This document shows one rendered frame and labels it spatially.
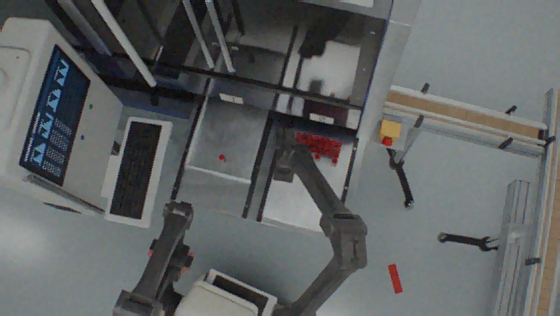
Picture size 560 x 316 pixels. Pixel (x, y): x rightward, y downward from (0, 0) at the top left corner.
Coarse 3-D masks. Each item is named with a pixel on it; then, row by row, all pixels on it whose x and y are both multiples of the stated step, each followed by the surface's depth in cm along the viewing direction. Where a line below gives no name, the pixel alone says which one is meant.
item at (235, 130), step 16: (208, 96) 214; (208, 112) 213; (224, 112) 212; (240, 112) 212; (256, 112) 212; (208, 128) 211; (224, 128) 211; (240, 128) 210; (256, 128) 210; (192, 144) 208; (208, 144) 209; (224, 144) 209; (240, 144) 209; (256, 144) 208; (192, 160) 208; (208, 160) 208; (240, 160) 207; (240, 176) 206
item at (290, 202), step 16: (336, 144) 207; (320, 160) 206; (336, 176) 204; (272, 192) 203; (288, 192) 203; (304, 192) 203; (336, 192) 202; (272, 208) 202; (288, 208) 202; (304, 208) 201; (304, 224) 196
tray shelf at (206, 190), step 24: (192, 120) 213; (288, 120) 211; (312, 120) 210; (360, 144) 207; (192, 168) 207; (264, 168) 206; (360, 168) 205; (168, 192) 206; (192, 192) 205; (216, 192) 205; (240, 192) 204; (240, 216) 202; (264, 216) 201
